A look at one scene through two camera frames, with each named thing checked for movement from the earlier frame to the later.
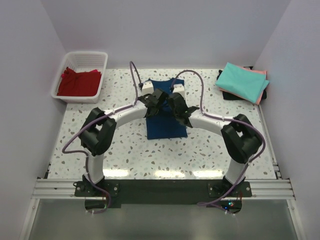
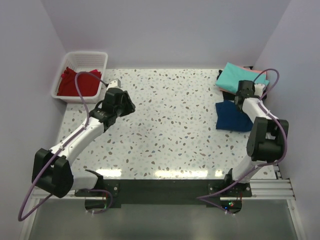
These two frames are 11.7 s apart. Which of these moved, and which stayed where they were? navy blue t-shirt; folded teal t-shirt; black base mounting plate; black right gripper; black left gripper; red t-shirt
Moved: black left gripper; navy blue t-shirt; black right gripper
Stayed: red t-shirt; black base mounting plate; folded teal t-shirt
